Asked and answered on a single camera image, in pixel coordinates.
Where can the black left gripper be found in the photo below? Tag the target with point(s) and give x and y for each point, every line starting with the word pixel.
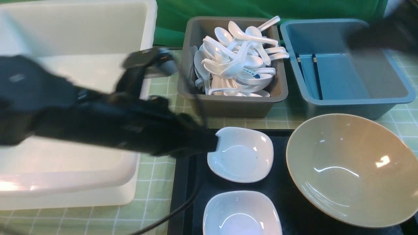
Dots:
pixel 162 131

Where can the white square dish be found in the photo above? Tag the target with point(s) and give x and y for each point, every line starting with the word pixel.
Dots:
pixel 242 156
pixel 241 213

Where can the beige noodle bowl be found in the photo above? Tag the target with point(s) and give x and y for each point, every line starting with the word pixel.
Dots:
pixel 354 170

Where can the white soup spoon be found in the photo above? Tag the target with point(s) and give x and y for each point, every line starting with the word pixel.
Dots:
pixel 237 33

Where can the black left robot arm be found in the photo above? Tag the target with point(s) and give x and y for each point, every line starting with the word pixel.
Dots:
pixel 37 102

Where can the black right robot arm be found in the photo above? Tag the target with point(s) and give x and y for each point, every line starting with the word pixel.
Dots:
pixel 398 31

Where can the white spoon left side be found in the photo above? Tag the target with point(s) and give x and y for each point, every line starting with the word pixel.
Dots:
pixel 201 73

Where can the large white plastic tub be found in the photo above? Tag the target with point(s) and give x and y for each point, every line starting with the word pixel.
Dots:
pixel 85 40

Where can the green backdrop cloth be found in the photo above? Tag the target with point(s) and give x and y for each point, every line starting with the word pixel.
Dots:
pixel 173 15

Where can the white spoon upright centre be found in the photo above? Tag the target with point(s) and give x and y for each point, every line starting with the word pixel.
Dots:
pixel 257 44

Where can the white spoon right edge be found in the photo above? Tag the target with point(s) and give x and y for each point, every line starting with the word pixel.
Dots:
pixel 277 56

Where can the white spoon top sticking out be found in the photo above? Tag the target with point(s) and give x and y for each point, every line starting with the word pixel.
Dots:
pixel 269 23

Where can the black serving tray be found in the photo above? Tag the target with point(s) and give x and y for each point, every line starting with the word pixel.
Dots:
pixel 297 215

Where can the blue plastic bin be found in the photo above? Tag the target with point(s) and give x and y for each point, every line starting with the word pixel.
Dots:
pixel 361 83

